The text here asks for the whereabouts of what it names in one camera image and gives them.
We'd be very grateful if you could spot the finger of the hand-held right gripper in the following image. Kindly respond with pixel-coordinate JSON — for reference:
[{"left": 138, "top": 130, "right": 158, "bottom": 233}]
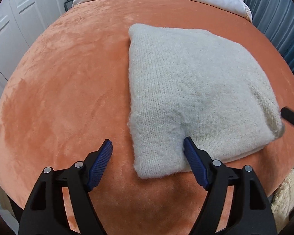
[{"left": 280, "top": 106, "right": 294, "bottom": 135}]

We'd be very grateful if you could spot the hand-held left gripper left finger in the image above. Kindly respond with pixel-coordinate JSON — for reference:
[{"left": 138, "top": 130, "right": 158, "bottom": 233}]
[{"left": 18, "top": 139, "right": 113, "bottom": 235}]

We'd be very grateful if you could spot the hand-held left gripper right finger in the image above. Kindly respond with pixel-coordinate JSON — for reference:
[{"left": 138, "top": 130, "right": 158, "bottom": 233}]
[{"left": 183, "top": 137, "right": 277, "bottom": 235}]

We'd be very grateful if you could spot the cream knit sweater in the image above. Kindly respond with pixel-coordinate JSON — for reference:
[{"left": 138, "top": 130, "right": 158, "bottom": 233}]
[{"left": 128, "top": 24, "right": 285, "bottom": 180}]

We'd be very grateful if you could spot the cream fluffy throw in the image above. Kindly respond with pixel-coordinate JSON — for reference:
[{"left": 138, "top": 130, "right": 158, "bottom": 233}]
[{"left": 271, "top": 168, "right": 294, "bottom": 224}]

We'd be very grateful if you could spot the orange plush blanket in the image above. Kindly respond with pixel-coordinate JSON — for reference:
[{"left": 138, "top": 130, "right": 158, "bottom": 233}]
[{"left": 0, "top": 0, "right": 294, "bottom": 235}]

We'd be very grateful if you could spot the grey pleated curtain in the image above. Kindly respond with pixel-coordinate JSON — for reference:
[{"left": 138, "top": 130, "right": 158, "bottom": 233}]
[{"left": 233, "top": 0, "right": 294, "bottom": 84}]

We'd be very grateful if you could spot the black mesh basket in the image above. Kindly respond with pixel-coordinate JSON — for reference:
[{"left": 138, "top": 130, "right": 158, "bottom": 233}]
[{"left": 64, "top": 0, "right": 75, "bottom": 13}]

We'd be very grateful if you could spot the white panelled closet door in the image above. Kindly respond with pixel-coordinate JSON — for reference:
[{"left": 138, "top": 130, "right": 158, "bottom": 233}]
[{"left": 0, "top": 0, "right": 79, "bottom": 96}]

